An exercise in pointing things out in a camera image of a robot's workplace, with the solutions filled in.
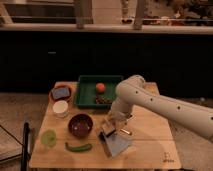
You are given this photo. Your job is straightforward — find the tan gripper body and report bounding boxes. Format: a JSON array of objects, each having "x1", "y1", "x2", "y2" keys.
[{"x1": 101, "y1": 118, "x2": 119, "y2": 132}]

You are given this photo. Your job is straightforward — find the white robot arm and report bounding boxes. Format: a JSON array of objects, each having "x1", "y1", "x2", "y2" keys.
[{"x1": 107, "y1": 75, "x2": 213, "y2": 142}]

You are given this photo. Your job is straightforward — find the dark purple bowl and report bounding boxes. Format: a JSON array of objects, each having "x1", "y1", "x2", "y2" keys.
[{"x1": 68, "y1": 114, "x2": 93, "y2": 139}]

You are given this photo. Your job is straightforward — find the blue grey folded cloth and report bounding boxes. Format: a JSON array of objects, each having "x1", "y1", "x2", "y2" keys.
[{"x1": 99, "y1": 132, "x2": 132, "y2": 157}]

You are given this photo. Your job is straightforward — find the brown nuts pile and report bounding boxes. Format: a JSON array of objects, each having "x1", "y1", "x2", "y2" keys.
[{"x1": 95, "y1": 96, "x2": 112, "y2": 104}]

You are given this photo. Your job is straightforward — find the green plastic tray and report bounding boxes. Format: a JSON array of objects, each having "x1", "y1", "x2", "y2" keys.
[{"x1": 74, "y1": 75, "x2": 123, "y2": 109}]

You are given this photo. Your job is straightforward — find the orange ball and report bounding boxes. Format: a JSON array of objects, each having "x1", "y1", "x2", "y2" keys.
[{"x1": 95, "y1": 83, "x2": 105, "y2": 93}]

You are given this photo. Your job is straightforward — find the green cucumber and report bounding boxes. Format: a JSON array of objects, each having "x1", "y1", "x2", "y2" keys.
[{"x1": 65, "y1": 142, "x2": 92, "y2": 152}]

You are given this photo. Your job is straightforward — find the white cup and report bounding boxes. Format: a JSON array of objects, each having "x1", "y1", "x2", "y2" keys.
[{"x1": 52, "y1": 100, "x2": 68, "y2": 118}]

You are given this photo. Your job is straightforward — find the orange-rimmed plate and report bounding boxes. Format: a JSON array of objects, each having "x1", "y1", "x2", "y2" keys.
[{"x1": 49, "y1": 85, "x2": 72, "y2": 102}]

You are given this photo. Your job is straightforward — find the blue sponge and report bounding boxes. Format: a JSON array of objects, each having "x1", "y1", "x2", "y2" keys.
[{"x1": 51, "y1": 87, "x2": 70, "y2": 100}]

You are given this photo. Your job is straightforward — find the light green cup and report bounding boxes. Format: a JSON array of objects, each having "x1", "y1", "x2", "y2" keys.
[{"x1": 41, "y1": 130, "x2": 56, "y2": 147}]

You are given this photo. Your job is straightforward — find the black chair frame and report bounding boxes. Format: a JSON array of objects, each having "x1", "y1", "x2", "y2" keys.
[{"x1": 0, "y1": 122, "x2": 31, "y2": 171}]

